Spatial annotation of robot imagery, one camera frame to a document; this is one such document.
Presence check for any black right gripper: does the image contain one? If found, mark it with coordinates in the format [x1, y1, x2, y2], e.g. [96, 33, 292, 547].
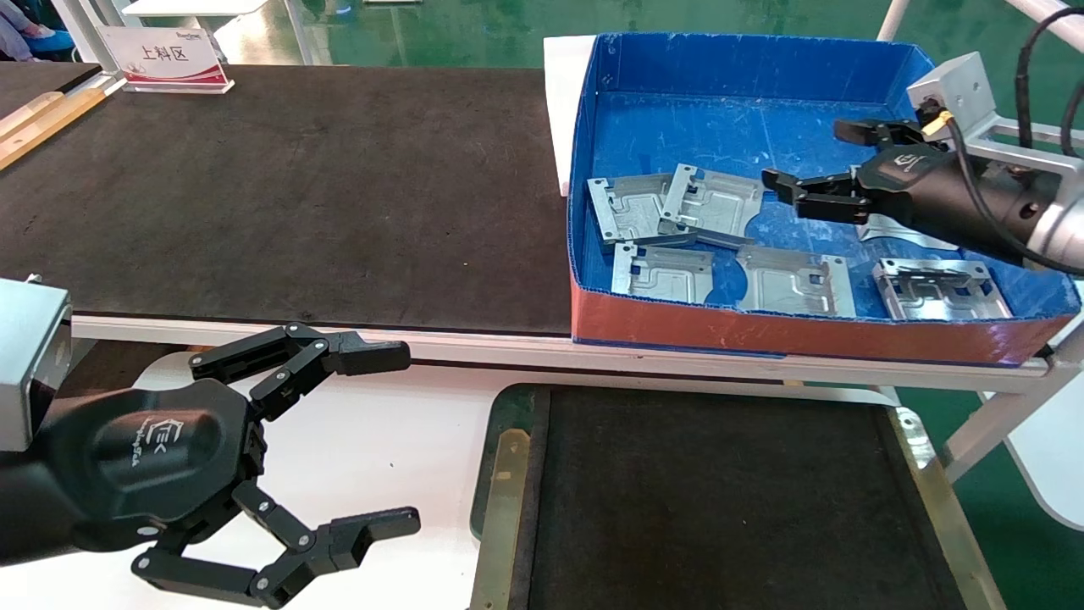
[761, 119, 963, 226]

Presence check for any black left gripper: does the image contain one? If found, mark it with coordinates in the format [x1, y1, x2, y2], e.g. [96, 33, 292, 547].
[42, 321, 420, 609]

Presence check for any grey metal plate part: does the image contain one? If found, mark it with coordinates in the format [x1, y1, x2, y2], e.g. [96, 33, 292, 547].
[735, 246, 857, 319]
[611, 242, 715, 304]
[658, 164, 766, 249]
[587, 174, 678, 247]
[872, 258, 1015, 323]
[855, 212, 960, 252]

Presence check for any black tray container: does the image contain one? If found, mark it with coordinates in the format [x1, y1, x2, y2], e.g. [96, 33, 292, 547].
[468, 383, 1009, 610]

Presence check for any blue cardboard box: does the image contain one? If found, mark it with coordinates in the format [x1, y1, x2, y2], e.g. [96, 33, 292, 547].
[566, 32, 1083, 365]

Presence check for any black table mat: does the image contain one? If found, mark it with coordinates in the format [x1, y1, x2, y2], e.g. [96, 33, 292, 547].
[0, 64, 577, 336]

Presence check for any white table leg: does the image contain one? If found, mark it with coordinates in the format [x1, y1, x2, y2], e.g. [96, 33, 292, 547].
[940, 322, 1084, 484]

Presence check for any white curved panel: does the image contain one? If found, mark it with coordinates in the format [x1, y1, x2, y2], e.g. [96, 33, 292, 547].
[1008, 339, 1084, 532]

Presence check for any white red sign card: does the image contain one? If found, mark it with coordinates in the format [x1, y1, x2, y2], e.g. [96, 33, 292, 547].
[96, 25, 235, 95]

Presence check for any wooden strip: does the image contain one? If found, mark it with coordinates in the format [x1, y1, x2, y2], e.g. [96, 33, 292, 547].
[0, 87, 108, 170]

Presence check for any person in blue clothes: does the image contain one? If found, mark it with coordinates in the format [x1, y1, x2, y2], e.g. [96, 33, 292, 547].
[0, 0, 57, 62]

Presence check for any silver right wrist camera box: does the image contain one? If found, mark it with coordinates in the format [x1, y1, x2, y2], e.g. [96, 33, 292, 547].
[908, 53, 997, 136]

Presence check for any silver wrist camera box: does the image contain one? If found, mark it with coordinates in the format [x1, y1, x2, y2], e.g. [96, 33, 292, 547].
[0, 278, 73, 452]
[908, 53, 997, 136]

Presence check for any white frame tube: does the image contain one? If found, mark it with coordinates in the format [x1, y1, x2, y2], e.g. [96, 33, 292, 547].
[877, 0, 912, 43]
[1004, 0, 1084, 53]

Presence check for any white table edge rail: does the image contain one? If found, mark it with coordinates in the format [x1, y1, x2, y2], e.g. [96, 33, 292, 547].
[72, 315, 1051, 395]

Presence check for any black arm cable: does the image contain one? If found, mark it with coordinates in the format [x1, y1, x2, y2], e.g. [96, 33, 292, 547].
[1015, 7, 1084, 158]

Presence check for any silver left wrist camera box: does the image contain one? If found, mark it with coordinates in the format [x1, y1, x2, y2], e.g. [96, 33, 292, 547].
[0, 278, 73, 452]

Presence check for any aluminium frame post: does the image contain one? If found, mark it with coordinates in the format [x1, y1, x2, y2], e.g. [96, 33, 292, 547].
[51, 0, 128, 79]

